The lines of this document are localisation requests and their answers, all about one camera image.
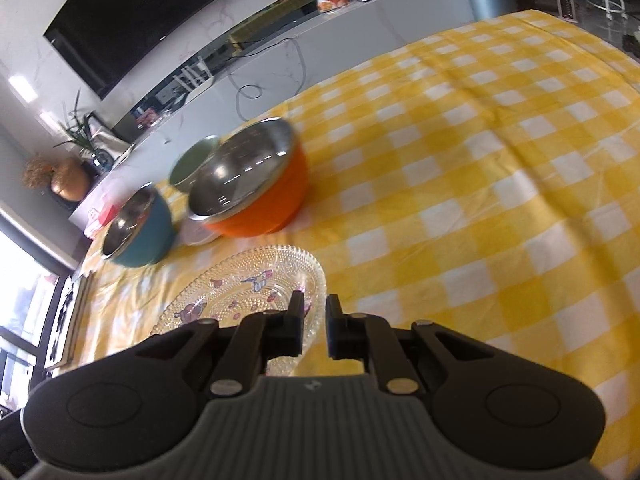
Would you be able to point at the orange vase with dried flowers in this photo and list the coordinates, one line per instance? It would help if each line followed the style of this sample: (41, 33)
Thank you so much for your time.
(67, 182)

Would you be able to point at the orange steel bowl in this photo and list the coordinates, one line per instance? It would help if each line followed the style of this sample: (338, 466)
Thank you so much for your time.
(265, 210)

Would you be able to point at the white bowl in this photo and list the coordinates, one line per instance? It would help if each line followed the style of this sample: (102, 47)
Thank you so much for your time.
(195, 234)

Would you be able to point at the green plant in glass vase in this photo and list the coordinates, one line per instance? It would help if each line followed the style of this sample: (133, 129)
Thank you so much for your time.
(80, 130)

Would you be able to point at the clear patterned glass plate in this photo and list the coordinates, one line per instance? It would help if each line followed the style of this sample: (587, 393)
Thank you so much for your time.
(240, 280)

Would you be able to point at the white router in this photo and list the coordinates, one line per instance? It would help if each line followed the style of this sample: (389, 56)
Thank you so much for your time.
(197, 77)

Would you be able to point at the wooden framed board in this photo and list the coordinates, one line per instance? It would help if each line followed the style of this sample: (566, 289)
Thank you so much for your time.
(70, 320)

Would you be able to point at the yellow checkered tablecloth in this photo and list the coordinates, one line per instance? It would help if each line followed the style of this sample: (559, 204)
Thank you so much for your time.
(450, 185)

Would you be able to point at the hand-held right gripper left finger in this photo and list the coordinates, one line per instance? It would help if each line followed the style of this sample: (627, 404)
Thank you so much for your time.
(296, 321)

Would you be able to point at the long white tv cabinet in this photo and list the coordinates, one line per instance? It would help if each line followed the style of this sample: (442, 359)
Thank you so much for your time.
(350, 30)

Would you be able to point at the black television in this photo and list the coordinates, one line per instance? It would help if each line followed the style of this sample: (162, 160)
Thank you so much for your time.
(140, 15)

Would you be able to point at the green ceramic bowl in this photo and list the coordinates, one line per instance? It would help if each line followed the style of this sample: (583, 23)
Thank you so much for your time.
(187, 167)

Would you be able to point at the pink box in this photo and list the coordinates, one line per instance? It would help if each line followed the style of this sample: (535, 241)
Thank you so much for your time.
(100, 220)

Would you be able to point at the teal steel bowl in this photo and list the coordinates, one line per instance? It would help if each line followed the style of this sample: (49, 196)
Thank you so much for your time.
(150, 246)

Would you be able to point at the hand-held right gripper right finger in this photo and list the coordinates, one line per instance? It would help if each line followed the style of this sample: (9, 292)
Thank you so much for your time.
(334, 331)

